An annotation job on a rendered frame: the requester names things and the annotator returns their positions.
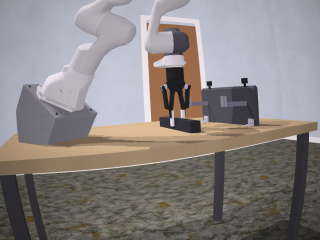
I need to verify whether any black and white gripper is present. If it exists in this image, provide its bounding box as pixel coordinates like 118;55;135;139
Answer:
160;67;191;127

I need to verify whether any black rectangular bar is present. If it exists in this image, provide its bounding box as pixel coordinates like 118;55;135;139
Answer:
159;116;201;134

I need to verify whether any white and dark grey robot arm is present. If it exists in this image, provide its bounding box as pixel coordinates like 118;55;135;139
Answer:
36;0;190;113

